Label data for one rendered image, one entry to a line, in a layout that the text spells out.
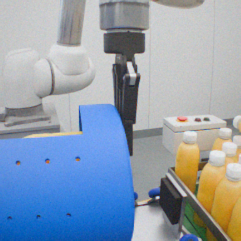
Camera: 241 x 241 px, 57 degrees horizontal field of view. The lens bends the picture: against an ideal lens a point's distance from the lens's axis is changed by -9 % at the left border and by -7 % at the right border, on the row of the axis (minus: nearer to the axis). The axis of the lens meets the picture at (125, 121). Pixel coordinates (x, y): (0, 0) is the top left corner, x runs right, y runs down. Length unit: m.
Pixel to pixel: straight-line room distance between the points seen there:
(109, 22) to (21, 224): 0.34
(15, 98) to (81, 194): 0.63
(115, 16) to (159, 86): 3.19
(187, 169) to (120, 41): 0.43
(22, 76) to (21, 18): 2.29
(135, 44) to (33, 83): 0.57
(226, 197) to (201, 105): 3.58
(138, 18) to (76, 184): 0.27
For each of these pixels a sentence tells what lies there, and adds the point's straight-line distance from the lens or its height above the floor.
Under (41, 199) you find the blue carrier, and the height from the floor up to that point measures 1.14.
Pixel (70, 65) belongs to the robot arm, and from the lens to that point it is 0.95.
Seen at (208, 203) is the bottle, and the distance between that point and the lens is 0.61.
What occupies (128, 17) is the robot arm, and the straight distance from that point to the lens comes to 0.40.
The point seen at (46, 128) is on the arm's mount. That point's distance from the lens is 0.87.
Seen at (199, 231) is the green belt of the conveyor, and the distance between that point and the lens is 0.65.
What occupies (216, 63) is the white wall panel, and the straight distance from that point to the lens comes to 4.15.
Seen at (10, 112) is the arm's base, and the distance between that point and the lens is 0.94.
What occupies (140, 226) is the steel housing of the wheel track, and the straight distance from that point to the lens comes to 0.61.
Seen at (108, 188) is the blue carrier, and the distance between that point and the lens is 0.34.
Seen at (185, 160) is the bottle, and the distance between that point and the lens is 0.69.
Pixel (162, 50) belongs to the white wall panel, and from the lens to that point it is 3.55.
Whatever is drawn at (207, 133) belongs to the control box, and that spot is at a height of 1.06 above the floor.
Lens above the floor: 1.33
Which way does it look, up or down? 17 degrees down
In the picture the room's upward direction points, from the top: straight up
